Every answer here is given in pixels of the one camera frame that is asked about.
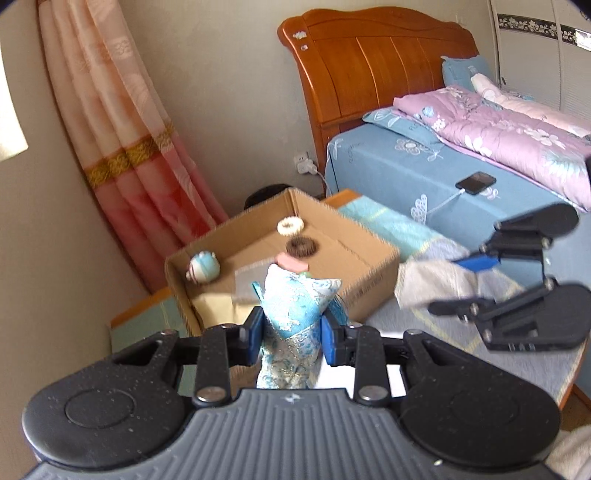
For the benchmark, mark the white scrunchie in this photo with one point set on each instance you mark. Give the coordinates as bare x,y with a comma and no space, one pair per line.
282,225

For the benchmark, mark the white wall poster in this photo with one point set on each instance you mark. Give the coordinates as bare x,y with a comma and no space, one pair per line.
9,115

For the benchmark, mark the cream floral blanket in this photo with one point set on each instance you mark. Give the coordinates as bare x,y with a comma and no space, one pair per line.
531,108

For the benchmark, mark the wooden bed with blue sheet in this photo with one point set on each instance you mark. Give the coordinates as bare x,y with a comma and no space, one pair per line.
378,170

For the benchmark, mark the black smartphone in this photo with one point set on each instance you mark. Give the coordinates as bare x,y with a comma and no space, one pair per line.
475,182

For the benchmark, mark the white wardrobe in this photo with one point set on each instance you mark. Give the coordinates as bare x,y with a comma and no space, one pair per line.
531,55

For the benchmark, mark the green grey checked mat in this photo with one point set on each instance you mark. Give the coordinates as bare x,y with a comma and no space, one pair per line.
461,350

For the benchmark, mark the black round object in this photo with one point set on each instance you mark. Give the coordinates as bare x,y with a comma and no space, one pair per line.
265,194

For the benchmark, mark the blue brocade tasselled pouch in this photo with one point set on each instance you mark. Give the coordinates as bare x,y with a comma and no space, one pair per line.
291,314

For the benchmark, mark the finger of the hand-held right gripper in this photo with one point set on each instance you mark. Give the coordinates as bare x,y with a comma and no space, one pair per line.
478,264
461,308

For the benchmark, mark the pink floral quilt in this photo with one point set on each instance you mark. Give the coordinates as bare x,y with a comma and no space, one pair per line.
498,134

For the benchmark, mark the white wall socket plug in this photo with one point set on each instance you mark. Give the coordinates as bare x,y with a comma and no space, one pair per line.
304,164

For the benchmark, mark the blue floral pillow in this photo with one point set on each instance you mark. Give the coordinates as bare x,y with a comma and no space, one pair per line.
457,69
392,117

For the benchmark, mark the person's pale clothing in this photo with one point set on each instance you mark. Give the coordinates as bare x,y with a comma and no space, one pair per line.
572,454

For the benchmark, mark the blue round plush toy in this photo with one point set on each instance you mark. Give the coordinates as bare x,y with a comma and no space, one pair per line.
203,267

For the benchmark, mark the white cloth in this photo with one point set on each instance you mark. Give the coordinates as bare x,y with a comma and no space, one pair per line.
429,281

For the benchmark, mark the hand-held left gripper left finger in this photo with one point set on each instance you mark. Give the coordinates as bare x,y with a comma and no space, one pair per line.
256,337

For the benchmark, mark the brown scrunchie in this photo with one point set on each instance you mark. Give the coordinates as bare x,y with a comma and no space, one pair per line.
293,251

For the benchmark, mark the cardboard box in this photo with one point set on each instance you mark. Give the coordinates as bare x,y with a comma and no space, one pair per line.
364,281

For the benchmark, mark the grey fabric pouch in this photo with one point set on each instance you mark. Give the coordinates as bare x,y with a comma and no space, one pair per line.
249,286

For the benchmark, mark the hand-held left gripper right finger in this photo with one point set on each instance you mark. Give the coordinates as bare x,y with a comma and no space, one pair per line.
330,339

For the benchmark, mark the pink patterned curtain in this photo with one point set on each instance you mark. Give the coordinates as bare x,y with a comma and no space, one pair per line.
129,138

